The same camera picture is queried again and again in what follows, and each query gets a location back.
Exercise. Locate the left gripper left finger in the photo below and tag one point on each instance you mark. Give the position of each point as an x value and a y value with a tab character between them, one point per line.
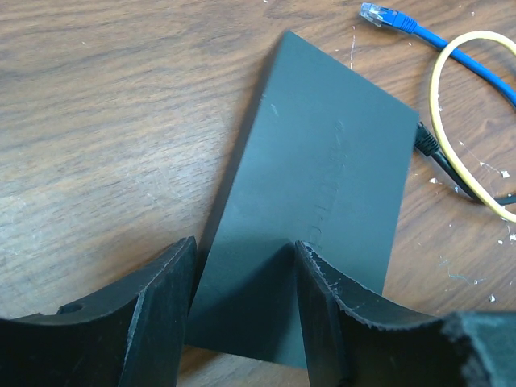
129	333

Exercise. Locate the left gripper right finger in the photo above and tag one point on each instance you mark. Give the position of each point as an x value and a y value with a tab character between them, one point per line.
355	337

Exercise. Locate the black network switch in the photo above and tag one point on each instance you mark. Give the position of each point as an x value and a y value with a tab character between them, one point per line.
323	158

